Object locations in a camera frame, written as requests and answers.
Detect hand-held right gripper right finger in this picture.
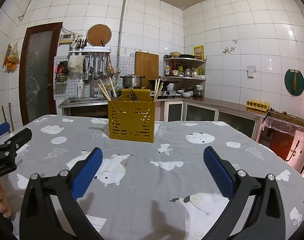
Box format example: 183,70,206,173
203,146,286,240

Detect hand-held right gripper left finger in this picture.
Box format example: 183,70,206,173
19,147,105,240

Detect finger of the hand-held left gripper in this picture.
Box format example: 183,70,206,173
0,127,32,164
0,123,10,140

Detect yellow perforated utensil holder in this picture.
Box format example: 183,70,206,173
108,89,156,143

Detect green handled metal fork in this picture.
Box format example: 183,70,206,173
127,89,139,102

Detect person's left hand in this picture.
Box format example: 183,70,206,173
0,180,11,218

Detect bamboo stick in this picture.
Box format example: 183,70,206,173
8,102,15,132
1,105,8,128

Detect brown frosted glass door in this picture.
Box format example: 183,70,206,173
19,22,64,126

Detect white kitchen cabinet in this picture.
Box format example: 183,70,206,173
164,97,267,140

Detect grey animal print tablecloth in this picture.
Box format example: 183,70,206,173
0,114,304,240

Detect steel sink counter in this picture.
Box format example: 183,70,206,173
58,96,165,122

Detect orange hanging bag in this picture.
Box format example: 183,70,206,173
4,44,20,72

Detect plastic covered red cabinet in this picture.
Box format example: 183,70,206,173
258,111,304,178

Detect yellow egg carton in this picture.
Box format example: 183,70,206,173
246,99,270,112

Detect white soap bottle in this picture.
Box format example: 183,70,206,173
77,76,84,98

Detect white hanging cloth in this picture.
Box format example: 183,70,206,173
68,55,85,73

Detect gas stove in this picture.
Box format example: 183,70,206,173
152,87,177,98

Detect steel corner shelf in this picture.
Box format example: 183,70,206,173
163,56,207,82

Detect steel pot with lid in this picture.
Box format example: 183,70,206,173
120,74,146,88

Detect black wok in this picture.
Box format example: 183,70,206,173
148,79,178,86

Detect row of hanging metal ladles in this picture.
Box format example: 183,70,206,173
86,54,115,83

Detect row of condiment bottles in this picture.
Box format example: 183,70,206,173
164,61,205,78

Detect steel cutlery caddy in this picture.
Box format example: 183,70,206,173
71,36,87,51

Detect green round board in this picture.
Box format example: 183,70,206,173
284,69,304,97

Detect wooden cutting board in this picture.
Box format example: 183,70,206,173
134,51,159,80

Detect round bamboo tray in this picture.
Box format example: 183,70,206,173
86,24,112,47

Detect red bag in wire basket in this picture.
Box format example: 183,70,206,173
54,60,69,84

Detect white wall control box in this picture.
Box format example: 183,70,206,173
59,34,76,45

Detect steel wall rack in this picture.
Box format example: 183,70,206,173
68,50,112,56

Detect yellow wall poster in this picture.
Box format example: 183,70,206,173
193,45,205,60

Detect grey wall pipe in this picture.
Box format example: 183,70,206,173
18,0,127,68

